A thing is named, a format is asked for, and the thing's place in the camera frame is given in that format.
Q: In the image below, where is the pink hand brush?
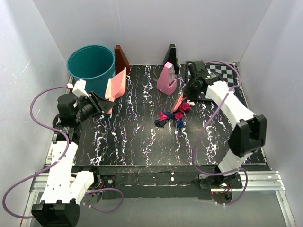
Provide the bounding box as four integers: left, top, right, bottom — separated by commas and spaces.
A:
170, 93, 187, 113

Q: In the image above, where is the white paper scrap right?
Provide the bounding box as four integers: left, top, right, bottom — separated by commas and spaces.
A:
187, 100, 195, 106

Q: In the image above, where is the black metronome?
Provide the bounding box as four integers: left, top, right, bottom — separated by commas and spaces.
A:
163, 44, 178, 67

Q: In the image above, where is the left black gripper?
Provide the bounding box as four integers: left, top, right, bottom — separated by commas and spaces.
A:
74, 91, 116, 122

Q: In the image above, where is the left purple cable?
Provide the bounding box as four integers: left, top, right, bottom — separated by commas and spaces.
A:
2, 85, 124, 218

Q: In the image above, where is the blue paper scrap centre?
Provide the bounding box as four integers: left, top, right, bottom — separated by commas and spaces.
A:
164, 111, 174, 120

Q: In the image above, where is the pink metronome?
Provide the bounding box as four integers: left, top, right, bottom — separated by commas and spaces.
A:
156, 62, 177, 96

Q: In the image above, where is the brown wooden metronome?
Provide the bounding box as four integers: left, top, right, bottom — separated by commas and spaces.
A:
114, 45, 130, 75

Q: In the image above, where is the magenta paper scrap left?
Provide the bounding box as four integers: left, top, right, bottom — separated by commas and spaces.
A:
158, 111, 168, 122

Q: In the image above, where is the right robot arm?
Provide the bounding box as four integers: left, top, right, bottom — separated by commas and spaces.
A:
182, 61, 267, 188

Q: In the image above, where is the purple cable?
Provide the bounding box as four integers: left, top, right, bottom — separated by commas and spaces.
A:
2, 85, 124, 218
191, 61, 249, 206

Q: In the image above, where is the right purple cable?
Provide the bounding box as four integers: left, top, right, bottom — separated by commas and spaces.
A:
191, 61, 249, 206

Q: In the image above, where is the blue scrap far right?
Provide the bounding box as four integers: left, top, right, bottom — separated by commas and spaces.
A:
176, 120, 184, 129

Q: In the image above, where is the dark scrap near dustpan handle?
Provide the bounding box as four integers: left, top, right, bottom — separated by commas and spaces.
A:
154, 120, 167, 128

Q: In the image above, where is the pink dustpan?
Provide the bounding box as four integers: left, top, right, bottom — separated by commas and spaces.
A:
105, 67, 126, 102

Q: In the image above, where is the teal plastic waste bin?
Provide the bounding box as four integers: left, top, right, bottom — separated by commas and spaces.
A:
67, 45, 116, 98

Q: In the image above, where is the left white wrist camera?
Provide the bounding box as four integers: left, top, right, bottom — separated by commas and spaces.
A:
67, 79, 90, 98

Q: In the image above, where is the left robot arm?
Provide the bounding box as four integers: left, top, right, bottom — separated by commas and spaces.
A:
31, 92, 115, 227

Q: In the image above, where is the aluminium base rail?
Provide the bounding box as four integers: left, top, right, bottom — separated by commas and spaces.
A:
24, 171, 296, 227

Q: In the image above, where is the magenta paper scrap right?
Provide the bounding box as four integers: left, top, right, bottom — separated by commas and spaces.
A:
179, 103, 191, 113

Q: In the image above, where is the magenta paper scrap small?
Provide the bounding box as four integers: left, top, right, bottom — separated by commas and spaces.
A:
174, 112, 184, 121

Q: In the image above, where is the black white chessboard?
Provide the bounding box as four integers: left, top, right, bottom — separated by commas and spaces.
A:
185, 61, 236, 102

